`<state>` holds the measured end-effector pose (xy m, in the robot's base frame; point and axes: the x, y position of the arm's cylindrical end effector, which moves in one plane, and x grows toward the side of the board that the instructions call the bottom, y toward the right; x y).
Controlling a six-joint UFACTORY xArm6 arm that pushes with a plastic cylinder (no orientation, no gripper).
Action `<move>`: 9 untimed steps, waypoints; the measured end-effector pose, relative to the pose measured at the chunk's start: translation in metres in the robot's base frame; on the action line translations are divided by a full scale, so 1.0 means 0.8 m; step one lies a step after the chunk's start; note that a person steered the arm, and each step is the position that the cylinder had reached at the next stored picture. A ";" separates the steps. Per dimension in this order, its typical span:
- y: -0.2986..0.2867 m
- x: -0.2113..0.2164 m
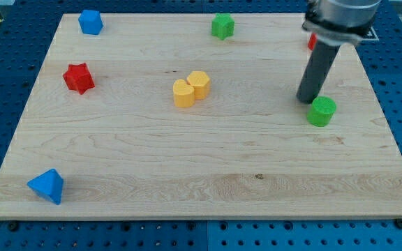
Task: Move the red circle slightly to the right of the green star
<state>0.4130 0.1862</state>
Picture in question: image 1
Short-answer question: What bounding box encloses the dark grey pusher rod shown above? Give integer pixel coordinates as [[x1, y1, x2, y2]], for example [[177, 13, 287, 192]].
[[296, 40, 340, 104]]

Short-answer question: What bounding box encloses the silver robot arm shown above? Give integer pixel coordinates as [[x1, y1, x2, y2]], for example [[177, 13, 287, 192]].
[[302, 0, 381, 47]]

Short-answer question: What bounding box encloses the green cylinder block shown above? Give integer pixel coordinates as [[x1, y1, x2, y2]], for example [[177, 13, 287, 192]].
[[306, 96, 336, 127]]

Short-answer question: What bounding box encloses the light wooden board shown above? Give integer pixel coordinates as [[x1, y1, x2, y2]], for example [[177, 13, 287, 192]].
[[0, 14, 402, 221]]

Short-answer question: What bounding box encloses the green star block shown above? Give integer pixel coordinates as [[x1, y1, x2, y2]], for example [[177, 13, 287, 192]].
[[211, 13, 235, 40]]

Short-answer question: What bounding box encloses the red star block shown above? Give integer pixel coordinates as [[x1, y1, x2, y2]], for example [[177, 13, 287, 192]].
[[63, 63, 95, 95]]

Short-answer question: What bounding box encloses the blue triangle block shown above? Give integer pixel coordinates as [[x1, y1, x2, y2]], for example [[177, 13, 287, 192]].
[[27, 169, 64, 205]]

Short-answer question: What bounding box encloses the red circle block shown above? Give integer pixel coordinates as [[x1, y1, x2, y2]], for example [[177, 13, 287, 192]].
[[307, 33, 317, 51]]

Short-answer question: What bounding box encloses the yellow heart block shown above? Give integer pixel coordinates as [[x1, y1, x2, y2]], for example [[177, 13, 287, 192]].
[[172, 79, 195, 108]]

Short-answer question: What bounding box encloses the yellow hexagon block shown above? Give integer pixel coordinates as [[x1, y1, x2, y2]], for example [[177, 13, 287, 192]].
[[186, 71, 211, 100]]

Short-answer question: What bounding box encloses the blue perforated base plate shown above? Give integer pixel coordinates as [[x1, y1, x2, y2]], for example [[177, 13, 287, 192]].
[[0, 1, 402, 250]]

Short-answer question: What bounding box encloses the blue pentagon block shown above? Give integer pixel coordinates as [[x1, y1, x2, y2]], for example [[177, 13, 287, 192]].
[[78, 10, 103, 35]]

